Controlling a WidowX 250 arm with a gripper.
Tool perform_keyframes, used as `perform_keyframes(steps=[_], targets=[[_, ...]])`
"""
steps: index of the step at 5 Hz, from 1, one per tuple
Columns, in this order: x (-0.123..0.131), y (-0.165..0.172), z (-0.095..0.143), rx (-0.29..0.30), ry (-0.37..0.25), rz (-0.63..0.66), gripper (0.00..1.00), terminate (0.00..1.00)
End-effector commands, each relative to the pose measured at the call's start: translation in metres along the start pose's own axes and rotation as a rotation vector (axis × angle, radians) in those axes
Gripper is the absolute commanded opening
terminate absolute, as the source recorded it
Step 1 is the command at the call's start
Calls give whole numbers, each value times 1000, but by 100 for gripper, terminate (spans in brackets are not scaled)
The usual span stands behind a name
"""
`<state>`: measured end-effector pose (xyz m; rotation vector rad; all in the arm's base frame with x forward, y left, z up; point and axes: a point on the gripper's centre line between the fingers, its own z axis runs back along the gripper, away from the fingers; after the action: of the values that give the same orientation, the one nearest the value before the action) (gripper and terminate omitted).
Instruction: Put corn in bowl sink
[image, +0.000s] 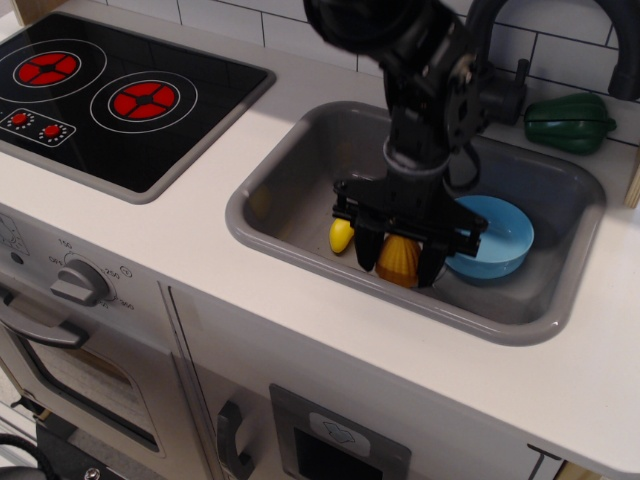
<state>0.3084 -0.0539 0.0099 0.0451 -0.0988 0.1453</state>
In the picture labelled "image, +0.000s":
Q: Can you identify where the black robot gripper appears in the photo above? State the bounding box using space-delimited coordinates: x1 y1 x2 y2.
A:
333 161 488 288

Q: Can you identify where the yellow toy corn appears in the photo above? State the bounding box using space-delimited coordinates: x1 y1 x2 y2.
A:
375 235 421 288

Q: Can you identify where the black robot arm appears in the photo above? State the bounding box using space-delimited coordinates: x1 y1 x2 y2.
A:
304 1 488 287

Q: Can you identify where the light blue plastic bowl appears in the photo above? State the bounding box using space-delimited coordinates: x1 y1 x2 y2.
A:
445 195 535 280

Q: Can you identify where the grey toy sink basin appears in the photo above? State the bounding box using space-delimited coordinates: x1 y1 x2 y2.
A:
226 102 606 345

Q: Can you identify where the yellow toy banana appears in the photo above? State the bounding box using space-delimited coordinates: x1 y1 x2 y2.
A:
329 218 355 254

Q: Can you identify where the dark grey toy faucet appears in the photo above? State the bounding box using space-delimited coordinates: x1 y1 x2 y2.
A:
465 0 639 125

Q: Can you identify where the grey dispenser panel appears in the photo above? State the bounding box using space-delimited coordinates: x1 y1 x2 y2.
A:
269 384 411 479

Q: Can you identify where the green toy bell pepper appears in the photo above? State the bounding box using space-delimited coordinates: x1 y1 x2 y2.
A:
524 93 617 156

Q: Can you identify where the black toy stovetop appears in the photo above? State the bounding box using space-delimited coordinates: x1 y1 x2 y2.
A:
1 13 276 204

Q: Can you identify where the toy oven door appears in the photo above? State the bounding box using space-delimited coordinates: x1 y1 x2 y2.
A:
0 279 211 480

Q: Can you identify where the grey oven temperature knob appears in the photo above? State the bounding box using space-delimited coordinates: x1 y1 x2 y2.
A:
50 259 110 307

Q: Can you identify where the grey cabinet door handle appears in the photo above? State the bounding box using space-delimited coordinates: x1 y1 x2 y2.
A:
216 400 255 480

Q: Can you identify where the grey oven door handle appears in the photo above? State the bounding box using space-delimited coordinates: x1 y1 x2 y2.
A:
1 287 89 349

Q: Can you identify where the black cable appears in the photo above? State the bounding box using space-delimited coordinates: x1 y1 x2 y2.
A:
0 432 71 480

